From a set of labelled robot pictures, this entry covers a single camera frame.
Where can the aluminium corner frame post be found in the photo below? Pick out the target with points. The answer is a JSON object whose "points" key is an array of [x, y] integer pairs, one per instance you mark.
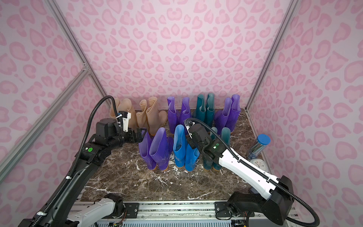
{"points": [[26, 141]]}

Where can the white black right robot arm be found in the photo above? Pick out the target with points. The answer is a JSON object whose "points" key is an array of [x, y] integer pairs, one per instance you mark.
{"points": [[274, 195]]}

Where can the right aluminium corner post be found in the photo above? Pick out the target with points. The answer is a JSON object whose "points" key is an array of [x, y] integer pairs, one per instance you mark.
{"points": [[287, 19]]}

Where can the blue rain boot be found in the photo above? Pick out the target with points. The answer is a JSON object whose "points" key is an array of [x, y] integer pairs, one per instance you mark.
{"points": [[192, 155], [179, 146]]}

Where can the blue capped clear bottle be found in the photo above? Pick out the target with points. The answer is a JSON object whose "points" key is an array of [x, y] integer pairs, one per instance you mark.
{"points": [[258, 146]]}

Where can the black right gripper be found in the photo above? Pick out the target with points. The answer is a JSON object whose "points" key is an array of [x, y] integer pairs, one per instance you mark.
{"points": [[191, 139]]}

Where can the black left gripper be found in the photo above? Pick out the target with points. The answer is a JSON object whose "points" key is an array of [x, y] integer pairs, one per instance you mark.
{"points": [[137, 135]]}

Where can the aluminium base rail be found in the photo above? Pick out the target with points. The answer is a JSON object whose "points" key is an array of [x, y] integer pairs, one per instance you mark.
{"points": [[155, 214]]}

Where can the dark green rain boot front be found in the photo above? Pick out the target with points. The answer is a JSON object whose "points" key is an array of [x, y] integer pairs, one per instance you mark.
{"points": [[210, 109]]}

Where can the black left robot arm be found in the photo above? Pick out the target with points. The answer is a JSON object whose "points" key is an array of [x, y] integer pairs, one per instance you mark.
{"points": [[109, 135]]}

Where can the white round alarm clock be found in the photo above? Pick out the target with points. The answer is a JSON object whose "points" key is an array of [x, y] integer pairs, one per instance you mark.
{"points": [[261, 164]]}

